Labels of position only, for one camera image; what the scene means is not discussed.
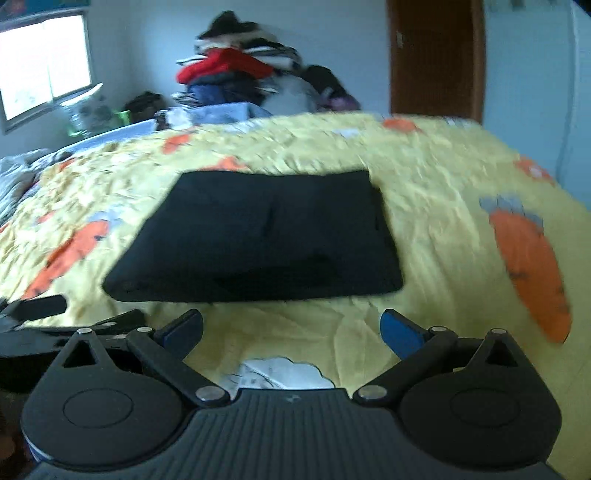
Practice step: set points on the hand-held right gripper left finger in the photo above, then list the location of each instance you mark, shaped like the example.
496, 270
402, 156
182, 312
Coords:
184, 333

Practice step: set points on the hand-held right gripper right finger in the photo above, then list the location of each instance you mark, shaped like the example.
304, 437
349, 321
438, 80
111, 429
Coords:
400, 336

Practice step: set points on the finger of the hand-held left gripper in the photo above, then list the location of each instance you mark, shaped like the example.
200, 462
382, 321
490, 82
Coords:
111, 319
41, 307

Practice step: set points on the black pants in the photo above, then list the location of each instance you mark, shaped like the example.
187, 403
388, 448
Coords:
258, 235

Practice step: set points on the grey patterned bedding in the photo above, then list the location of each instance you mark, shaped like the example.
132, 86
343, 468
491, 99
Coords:
14, 184

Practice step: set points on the yellow carrot printed blanket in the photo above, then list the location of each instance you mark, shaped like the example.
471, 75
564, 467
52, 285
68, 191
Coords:
438, 184

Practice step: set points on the clear plastic bag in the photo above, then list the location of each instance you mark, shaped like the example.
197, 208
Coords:
87, 110

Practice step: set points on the green basket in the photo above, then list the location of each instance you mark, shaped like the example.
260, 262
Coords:
122, 117

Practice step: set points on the dark bag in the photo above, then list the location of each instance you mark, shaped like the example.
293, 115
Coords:
145, 104

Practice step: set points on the blue knitted blanket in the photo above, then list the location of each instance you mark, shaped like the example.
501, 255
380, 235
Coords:
221, 113

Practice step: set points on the window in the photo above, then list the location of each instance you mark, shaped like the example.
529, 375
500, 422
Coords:
41, 64

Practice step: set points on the pile of clothes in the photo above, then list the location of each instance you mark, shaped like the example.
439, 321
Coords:
286, 87

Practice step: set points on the red jacket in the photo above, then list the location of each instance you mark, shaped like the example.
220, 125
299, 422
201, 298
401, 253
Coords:
221, 64

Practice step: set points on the brown wooden door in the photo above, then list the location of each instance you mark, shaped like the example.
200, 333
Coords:
434, 60

